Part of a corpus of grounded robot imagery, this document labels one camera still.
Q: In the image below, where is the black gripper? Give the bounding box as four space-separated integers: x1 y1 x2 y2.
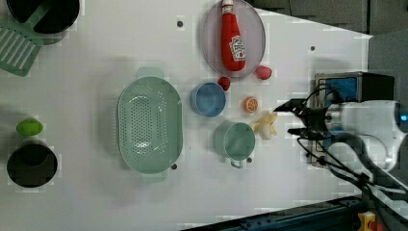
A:
274 98 327 140

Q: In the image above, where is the peeled toy banana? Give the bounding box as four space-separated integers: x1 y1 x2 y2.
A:
251 112 277 141

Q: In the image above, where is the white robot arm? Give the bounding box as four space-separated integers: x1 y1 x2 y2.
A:
275 98 407 170

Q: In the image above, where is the silver black toaster oven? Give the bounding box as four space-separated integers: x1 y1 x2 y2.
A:
312 72 395 155

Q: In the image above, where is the toy orange half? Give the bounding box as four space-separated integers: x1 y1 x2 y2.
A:
242 96 259 114

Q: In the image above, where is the pink red strawberry toy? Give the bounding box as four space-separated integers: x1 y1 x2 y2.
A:
255 65 272 80

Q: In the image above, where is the green plastic cup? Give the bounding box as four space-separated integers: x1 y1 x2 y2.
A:
214 121 255 168

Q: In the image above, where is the small red strawberry toy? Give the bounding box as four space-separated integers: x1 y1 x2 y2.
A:
217 77 231 91

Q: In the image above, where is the blue plastic bowl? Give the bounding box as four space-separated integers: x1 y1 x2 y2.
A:
190 83 226 117

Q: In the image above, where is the red plush ketchup bottle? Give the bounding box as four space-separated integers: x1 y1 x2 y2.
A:
220 0 245 71

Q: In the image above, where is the grey round plate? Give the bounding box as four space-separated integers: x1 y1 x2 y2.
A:
200 0 266 78

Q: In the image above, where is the yellow red emergency button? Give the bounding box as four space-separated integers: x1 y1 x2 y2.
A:
358 212 384 231

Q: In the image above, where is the green plastic colander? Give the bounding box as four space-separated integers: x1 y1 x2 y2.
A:
116 66 183 183

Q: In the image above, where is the black pot top left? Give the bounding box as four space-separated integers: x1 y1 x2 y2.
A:
6 0 80 45

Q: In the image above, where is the black pot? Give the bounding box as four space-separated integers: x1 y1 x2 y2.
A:
7 143 58 188
6 0 80 45

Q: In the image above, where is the green toy lime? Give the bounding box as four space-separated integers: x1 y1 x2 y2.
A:
16 118 43 137

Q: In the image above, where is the black pot lower left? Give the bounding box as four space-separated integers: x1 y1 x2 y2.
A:
7 143 58 188

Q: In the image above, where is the green plastic spatula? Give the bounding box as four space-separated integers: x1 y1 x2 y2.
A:
0 0 51 77

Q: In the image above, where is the blue metal frame rail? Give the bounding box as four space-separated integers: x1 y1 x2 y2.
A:
183 196 367 231

